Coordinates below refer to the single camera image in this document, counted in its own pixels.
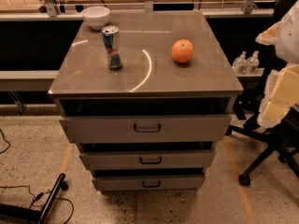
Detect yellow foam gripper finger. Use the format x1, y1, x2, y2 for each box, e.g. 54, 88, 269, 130
257, 63, 299, 128
255, 21, 280, 46

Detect white bowl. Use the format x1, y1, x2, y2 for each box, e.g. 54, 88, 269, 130
81, 7, 110, 30

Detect black floor cable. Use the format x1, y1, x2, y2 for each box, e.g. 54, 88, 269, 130
0, 128, 75, 224

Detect orange fruit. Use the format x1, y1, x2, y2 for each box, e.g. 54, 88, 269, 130
171, 39, 194, 63

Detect metal railing frame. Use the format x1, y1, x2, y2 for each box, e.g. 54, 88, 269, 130
36, 0, 281, 18

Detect red bull can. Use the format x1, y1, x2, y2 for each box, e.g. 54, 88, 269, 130
102, 25, 122, 70

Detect black stand base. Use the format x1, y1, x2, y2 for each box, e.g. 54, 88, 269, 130
0, 173, 69, 224

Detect clear pump bottle right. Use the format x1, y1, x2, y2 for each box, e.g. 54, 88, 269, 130
246, 50, 260, 74

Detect clear pump bottle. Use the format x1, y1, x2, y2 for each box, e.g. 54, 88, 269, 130
232, 51, 247, 75
246, 50, 260, 74

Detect black office chair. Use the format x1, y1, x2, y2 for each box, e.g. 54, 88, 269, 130
225, 0, 299, 187

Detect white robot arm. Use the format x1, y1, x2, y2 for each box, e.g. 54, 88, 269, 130
256, 1, 299, 128

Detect clear pump bottle left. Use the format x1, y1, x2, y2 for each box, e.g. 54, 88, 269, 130
232, 51, 247, 75

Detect top grey drawer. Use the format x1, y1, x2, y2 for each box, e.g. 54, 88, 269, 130
60, 114, 231, 144

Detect grey drawer cabinet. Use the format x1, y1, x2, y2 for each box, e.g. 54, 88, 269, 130
49, 12, 243, 178

